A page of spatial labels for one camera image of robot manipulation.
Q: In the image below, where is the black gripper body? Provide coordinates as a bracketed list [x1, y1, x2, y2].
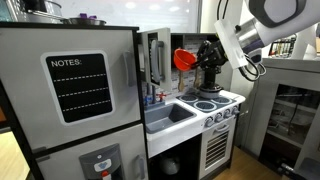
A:
[205, 40, 232, 70]

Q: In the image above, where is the orange plastic bowl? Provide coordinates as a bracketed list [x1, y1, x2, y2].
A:
[172, 48, 198, 72]

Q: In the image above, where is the dark stove top panel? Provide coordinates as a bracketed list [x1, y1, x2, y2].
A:
[175, 92, 239, 114]

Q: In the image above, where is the metal bowl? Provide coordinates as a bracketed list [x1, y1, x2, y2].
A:
[59, 17, 108, 27]

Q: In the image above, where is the wooden toy spoon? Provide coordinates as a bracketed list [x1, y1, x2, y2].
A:
[193, 68, 202, 89]

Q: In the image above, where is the black pot lid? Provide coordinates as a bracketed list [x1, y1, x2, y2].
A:
[199, 82, 224, 93]

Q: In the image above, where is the wooden toy spatula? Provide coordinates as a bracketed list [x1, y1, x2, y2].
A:
[177, 70, 186, 93]

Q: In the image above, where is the grey cooking pot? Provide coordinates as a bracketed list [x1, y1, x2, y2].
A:
[198, 89, 224, 100]

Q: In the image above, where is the white microwave door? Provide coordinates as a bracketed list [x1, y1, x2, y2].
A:
[138, 27, 173, 92]

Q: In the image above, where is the grey toy faucet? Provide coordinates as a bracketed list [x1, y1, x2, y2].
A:
[146, 84, 158, 106]

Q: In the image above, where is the grey toy sink basin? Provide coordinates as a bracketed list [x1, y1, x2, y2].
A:
[144, 102, 198, 135]

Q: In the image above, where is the whiteboard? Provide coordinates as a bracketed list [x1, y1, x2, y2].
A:
[54, 0, 202, 34]

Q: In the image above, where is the white black toy kitchen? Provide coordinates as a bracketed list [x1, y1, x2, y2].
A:
[0, 21, 248, 180]

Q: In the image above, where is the white oven door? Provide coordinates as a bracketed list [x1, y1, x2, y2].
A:
[199, 117, 238, 178]

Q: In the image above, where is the white storage cabinet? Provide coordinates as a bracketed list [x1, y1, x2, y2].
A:
[241, 57, 320, 180]

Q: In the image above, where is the paper towel roll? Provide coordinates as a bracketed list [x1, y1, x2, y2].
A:
[297, 25, 318, 61]

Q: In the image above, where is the silver toy kettle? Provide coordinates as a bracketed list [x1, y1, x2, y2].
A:
[159, 154, 182, 177]

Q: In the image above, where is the black notes chalkboard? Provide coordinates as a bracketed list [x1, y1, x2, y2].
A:
[40, 50, 116, 126]

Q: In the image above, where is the grey water dispenser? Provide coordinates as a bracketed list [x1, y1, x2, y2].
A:
[78, 143, 125, 180]

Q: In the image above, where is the white fridge door with dispenser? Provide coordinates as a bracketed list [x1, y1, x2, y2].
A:
[34, 123, 150, 180]

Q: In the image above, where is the large metal pot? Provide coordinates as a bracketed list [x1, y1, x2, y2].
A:
[19, 0, 64, 24]

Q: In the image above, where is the white fridge door with chalkboard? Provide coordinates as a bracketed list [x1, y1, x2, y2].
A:
[0, 27, 143, 152]

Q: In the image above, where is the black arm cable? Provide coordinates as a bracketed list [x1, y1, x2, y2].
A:
[237, 52, 268, 83]

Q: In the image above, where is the grey microwave door handle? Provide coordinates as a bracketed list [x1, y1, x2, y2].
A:
[149, 38, 165, 85]

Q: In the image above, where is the black wire basket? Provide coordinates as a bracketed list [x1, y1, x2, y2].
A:
[268, 34, 298, 58]

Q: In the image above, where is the grey oven door handle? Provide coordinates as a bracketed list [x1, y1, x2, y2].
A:
[212, 123, 231, 135]

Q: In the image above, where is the grey fridge door handle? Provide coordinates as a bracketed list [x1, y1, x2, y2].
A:
[134, 154, 147, 180]
[122, 51, 138, 88]

